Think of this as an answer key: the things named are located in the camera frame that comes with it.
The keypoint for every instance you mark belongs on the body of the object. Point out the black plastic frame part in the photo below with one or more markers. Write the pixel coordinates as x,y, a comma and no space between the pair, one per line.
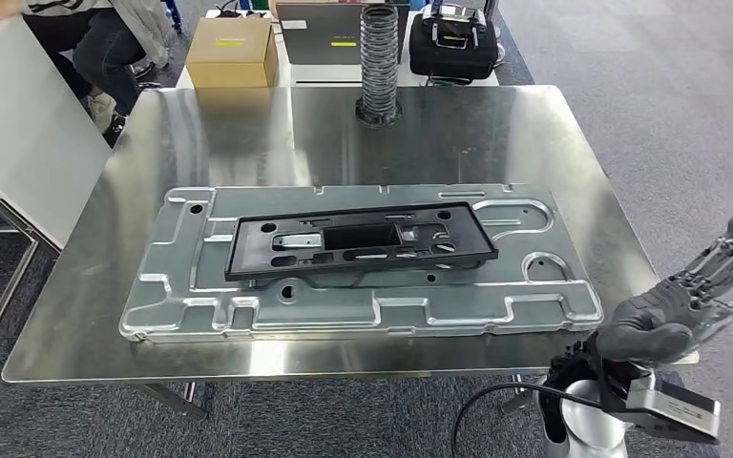
259,253

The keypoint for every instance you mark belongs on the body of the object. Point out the stainless steel workbench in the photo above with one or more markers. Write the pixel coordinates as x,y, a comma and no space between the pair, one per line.
215,145

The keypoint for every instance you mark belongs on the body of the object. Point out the stamped grey metal panel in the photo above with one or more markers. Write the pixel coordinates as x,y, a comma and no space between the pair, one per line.
341,310

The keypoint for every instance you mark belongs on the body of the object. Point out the white table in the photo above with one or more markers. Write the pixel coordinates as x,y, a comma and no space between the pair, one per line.
341,74

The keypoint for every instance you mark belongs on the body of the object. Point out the black carry case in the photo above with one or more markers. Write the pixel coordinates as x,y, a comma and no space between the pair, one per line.
452,54

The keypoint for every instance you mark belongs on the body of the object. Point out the dark flat board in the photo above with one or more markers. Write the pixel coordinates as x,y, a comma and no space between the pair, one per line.
322,38

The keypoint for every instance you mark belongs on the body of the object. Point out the brown cardboard box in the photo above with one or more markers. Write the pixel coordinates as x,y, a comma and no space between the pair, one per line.
230,60

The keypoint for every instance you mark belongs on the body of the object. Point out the person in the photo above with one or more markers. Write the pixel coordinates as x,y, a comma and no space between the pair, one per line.
107,50

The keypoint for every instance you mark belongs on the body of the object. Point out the white board panel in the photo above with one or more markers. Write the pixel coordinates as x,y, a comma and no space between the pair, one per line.
25,139

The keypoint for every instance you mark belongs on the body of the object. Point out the black camera mounting bracket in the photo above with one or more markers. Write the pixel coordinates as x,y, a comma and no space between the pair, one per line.
613,385

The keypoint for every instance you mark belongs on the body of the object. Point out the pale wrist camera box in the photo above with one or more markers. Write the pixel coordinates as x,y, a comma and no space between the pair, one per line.
670,404

